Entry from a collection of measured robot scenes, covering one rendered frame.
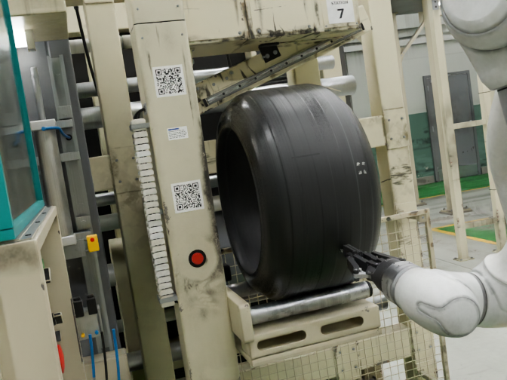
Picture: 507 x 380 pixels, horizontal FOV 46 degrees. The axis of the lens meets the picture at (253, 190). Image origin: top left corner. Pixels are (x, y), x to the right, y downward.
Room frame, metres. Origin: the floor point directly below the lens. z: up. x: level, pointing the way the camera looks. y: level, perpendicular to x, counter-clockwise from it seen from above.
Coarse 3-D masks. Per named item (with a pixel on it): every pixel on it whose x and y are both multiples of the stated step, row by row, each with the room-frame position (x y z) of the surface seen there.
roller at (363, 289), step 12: (336, 288) 1.53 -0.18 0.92; (348, 288) 1.53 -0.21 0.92; (360, 288) 1.53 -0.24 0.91; (372, 288) 1.54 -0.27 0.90; (288, 300) 1.48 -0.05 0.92; (300, 300) 1.49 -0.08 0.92; (312, 300) 1.49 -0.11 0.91; (324, 300) 1.50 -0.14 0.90; (336, 300) 1.51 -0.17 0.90; (348, 300) 1.52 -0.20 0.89; (252, 312) 1.45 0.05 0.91; (264, 312) 1.45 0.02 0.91; (276, 312) 1.46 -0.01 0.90; (288, 312) 1.47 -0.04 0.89; (300, 312) 1.49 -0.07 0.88
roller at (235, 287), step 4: (232, 284) 1.74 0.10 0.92; (236, 284) 1.74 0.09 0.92; (240, 284) 1.74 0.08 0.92; (244, 284) 1.74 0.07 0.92; (248, 284) 1.74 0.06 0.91; (232, 288) 1.72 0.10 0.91; (236, 288) 1.73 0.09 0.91; (240, 288) 1.73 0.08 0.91; (244, 288) 1.73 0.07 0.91; (248, 288) 1.73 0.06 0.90; (252, 288) 1.74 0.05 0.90; (236, 292) 1.72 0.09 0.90; (240, 292) 1.73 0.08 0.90; (244, 292) 1.73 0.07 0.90; (248, 292) 1.73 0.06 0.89; (252, 292) 1.74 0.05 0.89; (256, 292) 1.74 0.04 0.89; (240, 296) 1.73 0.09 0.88; (244, 296) 1.74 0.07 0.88
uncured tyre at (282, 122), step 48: (240, 96) 1.59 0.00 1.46; (288, 96) 1.51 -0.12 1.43; (336, 96) 1.54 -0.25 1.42; (240, 144) 1.86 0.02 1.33; (288, 144) 1.39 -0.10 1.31; (336, 144) 1.41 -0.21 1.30; (240, 192) 1.90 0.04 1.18; (288, 192) 1.36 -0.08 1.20; (336, 192) 1.38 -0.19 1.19; (240, 240) 1.82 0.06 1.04; (288, 240) 1.37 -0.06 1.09; (336, 240) 1.40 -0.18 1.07; (288, 288) 1.46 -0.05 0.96
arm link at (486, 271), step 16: (496, 96) 0.91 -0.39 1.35; (496, 112) 0.91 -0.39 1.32; (496, 128) 0.92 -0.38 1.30; (496, 144) 0.93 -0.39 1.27; (496, 160) 0.94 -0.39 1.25; (496, 176) 0.97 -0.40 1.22; (496, 256) 1.09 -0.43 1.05; (480, 272) 1.09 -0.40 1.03; (496, 272) 1.07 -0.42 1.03; (496, 288) 1.06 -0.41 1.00; (496, 304) 1.06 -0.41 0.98; (496, 320) 1.06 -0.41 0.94
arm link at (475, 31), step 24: (456, 0) 0.69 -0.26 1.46; (480, 0) 0.67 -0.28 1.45; (504, 0) 0.65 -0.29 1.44; (456, 24) 0.69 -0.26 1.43; (480, 24) 0.67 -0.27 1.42; (504, 24) 0.66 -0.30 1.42; (480, 48) 0.70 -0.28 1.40; (504, 48) 0.69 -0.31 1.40; (480, 72) 0.74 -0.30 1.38; (504, 72) 0.70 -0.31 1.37; (504, 96) 0.73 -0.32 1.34
